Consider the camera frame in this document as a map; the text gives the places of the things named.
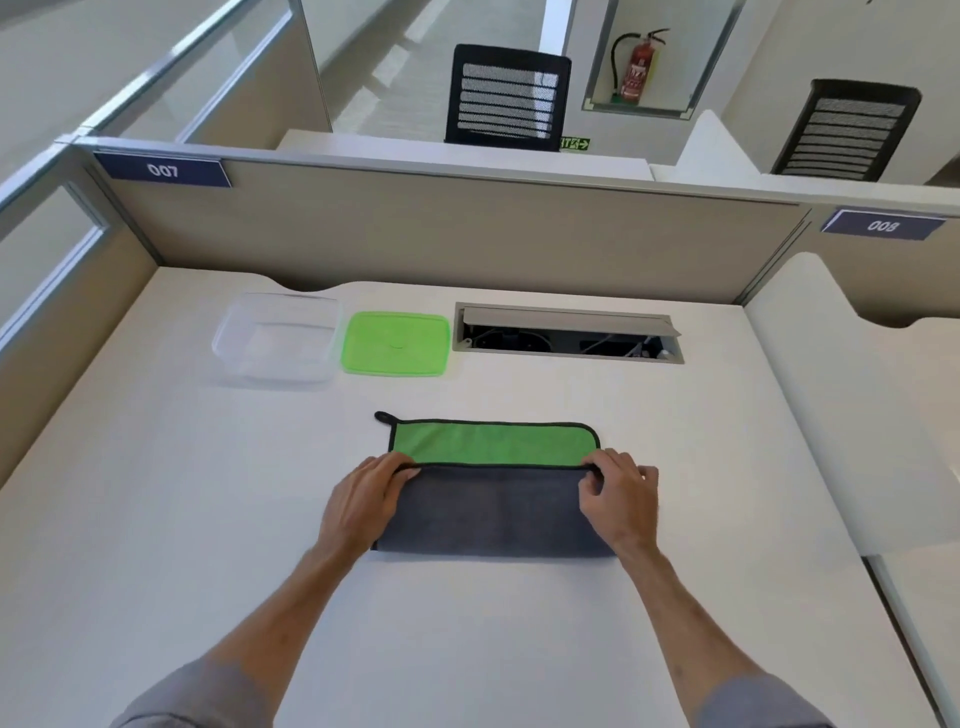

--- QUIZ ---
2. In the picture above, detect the person's left hand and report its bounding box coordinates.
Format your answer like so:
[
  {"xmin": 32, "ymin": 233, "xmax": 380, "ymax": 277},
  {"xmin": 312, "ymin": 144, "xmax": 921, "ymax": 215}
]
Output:
[{"xmin": 318, "ymin": 451, "xmax": 423, "ymax": 561}]

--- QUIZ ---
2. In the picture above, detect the person's right hand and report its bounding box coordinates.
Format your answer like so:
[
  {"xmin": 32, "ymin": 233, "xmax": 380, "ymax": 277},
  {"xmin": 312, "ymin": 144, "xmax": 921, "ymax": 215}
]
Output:
[{"xmin": 577, "ymin": 448, "xmax": 661, "ymax": 556}]

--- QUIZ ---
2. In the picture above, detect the green and grey microfibre cloth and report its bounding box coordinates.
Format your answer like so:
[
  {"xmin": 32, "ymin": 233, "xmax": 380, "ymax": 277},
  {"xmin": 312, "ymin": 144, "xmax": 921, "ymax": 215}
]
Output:
[{"xmin": 372, "ymin": 411, "xmax": 618, "ymax": 561}]

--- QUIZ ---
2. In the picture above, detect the person's right forearm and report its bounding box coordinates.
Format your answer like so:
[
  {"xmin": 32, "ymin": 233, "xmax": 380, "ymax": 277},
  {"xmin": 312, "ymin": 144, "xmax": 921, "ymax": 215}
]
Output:
[{"xmin": 616, "ymin": 543, "xmax": 835, "ymax": 728}]

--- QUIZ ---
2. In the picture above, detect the person's left forearm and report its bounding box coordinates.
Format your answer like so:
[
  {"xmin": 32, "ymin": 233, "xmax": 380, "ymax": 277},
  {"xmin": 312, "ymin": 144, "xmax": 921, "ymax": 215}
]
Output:
[{"xmin": 112, "ymin": 541, "xmax": 363, "ymax": 728}]

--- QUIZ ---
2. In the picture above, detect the green plastic container lid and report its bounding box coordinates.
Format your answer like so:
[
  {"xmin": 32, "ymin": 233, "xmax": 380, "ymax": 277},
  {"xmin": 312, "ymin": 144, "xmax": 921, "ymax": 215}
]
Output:
[{"xmin": 340, "ymin": 312, "xmax": 451, "ymax": 376}]

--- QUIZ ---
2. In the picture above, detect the clear plastic food container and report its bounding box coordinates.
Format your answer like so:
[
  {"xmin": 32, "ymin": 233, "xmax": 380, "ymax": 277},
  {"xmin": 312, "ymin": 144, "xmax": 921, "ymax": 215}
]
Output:
[{"xmin": 211, "ymin": 292, "xmax": 342, "ymax": 388}]

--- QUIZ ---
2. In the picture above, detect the beige desk partition panel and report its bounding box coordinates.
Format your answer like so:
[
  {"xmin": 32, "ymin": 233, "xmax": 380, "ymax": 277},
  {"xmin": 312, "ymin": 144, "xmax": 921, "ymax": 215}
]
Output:
[{"xmin": 75, "ymin": 136, "xmax": 814, "ymax": 306}]

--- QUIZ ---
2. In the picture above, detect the white curved desk divider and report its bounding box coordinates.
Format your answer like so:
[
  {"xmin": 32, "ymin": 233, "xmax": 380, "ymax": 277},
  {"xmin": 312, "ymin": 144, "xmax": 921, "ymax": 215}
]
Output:
[{"xmin": 744, "ymin": 252, "xmax": 960, "ymax": 558}]

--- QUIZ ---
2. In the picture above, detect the dark blue desk number plate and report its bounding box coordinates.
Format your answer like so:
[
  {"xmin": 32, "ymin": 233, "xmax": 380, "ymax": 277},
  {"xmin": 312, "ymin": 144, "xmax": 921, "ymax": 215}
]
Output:
[
  {"xmin": 93, "ymin": 150, "xmax": 232, "ymax": 189},
  {"xmin": 820, "ymin": 210, "xmax": 948, "ymax": 243}
]

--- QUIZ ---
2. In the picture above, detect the black mesh office chair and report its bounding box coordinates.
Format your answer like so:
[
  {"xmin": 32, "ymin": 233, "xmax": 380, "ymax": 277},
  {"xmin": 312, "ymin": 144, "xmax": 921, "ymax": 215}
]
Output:
[
  {"xmin": 771, "ymin": 78, "xmax": 924, "ymax": 183},
  {"xmin": 444, "ymin": 43, "xmax": 573, "ymax": 153}
]

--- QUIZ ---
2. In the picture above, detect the red fire extinguisher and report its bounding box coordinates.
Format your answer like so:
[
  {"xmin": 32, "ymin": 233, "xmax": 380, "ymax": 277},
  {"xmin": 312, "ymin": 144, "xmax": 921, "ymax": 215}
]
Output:
[{"xmin": 610, "ymin": 28, "xmax": 670, "ymax": 105}]

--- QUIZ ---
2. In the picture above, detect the glass and aluminium side partition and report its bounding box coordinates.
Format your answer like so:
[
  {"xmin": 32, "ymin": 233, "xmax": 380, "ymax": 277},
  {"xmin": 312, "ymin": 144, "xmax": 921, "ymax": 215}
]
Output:
[{"xmin": 0, "ymin": 0, "xmax": 334, "ymax": 481}]

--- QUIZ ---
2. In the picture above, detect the grey desk cable tray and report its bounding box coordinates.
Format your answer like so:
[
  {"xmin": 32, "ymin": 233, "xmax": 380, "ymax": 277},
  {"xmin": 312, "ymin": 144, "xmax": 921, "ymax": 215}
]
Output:
[{"xmin": 454, "ymin": 303, "xmax": 687, "ymax": 366}]

